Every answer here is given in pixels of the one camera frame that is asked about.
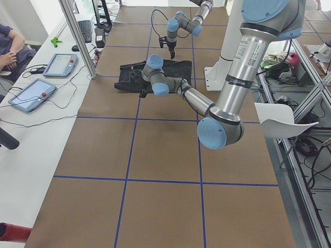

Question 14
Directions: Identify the black t-shirt with logo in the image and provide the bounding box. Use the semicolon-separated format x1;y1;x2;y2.
114;59;192;93

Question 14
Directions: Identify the black power adapter box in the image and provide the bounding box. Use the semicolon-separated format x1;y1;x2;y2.
94;28;106;48

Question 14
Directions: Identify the black computer mouse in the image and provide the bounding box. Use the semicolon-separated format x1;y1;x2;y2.
71;45;79;52

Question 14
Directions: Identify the upper blue teach pendant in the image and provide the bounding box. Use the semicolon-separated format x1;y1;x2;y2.
42;53;78;78

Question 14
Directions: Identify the blue teach pendant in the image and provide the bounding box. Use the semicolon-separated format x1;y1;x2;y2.
42;53;78;78
8;79;57;113

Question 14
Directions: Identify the black computer keyboard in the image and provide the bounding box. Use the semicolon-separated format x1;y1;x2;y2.
77;20;92;43

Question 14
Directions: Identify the green plastic clamp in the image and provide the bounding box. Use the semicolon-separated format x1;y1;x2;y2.
51;37;62;48

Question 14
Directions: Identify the pile of colourful cloths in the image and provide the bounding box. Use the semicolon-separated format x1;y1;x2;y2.
260;52;300;79

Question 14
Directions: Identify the lower blue teach pendant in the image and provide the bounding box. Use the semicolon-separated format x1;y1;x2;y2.
8;79;57;113

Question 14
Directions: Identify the seated person in purple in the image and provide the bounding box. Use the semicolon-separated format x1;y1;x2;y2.
1;24;37;83

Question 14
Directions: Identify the red cylinder object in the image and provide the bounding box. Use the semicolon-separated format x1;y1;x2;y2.
1;223;32;243

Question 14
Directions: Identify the white pedestal column base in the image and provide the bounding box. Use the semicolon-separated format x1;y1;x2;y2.
204;13;241;91

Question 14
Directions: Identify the aluminium frame post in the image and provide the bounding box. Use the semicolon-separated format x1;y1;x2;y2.
59;0;97;79

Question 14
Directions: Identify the black foam handle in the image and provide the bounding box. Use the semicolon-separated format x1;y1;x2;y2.
0;128;20;150

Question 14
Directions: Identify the aluminium side frame rack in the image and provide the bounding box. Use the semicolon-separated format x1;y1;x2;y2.
248;28;331;248

